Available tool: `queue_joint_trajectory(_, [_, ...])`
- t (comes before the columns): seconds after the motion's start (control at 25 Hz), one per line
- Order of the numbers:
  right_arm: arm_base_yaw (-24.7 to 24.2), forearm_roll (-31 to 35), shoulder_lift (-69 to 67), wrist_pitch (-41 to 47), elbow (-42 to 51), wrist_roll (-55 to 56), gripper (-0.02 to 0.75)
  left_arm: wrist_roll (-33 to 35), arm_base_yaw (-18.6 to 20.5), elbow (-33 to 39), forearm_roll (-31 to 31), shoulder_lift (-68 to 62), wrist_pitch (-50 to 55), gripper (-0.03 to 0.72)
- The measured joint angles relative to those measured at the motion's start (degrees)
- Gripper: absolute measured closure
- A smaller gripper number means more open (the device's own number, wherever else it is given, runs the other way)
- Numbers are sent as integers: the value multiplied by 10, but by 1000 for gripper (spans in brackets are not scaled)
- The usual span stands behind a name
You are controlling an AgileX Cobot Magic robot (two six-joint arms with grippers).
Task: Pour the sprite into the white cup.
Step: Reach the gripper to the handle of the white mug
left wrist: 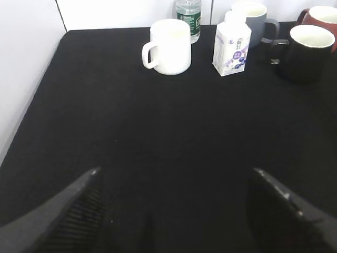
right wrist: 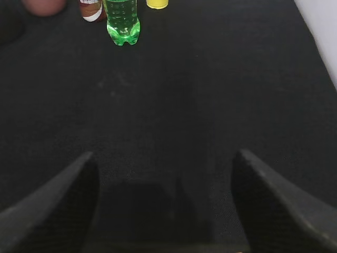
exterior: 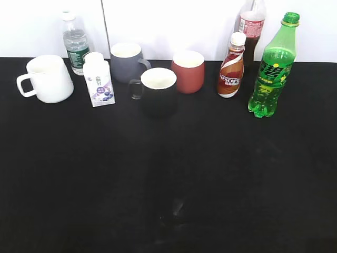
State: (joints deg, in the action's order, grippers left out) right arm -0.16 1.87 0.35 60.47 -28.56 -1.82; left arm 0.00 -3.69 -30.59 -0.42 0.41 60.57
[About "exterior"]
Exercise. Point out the white ceramic mug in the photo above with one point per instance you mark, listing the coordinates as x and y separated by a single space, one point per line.
49 77

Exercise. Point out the green Sprite bottle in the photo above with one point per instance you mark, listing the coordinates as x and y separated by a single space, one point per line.
277 60

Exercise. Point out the red ceramic cup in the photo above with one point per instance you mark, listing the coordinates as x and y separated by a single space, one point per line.
189 68

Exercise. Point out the cola bottle red label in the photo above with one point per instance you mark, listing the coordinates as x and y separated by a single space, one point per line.
251 20

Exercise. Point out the black ceramic mug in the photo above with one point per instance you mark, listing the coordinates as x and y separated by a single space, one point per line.
156 91

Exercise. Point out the grey ceramic mug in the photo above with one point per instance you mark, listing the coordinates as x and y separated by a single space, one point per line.
127 62

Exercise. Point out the Nescafe coffee bottle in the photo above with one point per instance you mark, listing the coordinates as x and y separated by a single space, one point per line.
232 68

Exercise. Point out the clear water bottle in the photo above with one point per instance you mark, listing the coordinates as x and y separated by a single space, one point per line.
75 41

